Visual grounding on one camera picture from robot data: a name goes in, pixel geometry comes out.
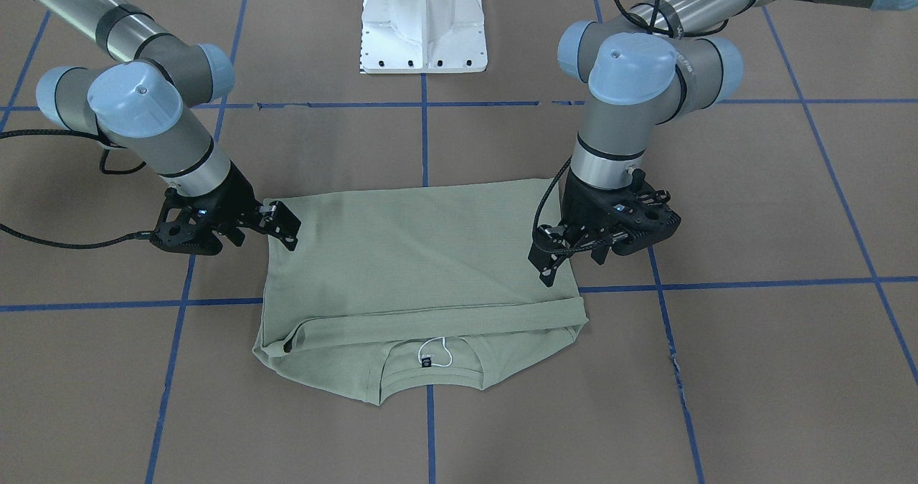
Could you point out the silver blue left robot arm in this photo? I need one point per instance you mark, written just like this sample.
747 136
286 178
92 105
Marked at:
657 61

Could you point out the olive green long-sleeve shirt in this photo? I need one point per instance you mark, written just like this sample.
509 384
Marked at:
392 289

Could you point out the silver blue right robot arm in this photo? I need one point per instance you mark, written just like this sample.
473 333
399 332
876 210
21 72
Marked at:
143 103

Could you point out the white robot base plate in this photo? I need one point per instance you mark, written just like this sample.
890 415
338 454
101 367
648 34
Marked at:
422 37

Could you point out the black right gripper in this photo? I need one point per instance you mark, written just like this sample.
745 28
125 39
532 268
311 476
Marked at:
234 196

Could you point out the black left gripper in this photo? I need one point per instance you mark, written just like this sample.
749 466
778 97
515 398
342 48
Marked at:
578 208

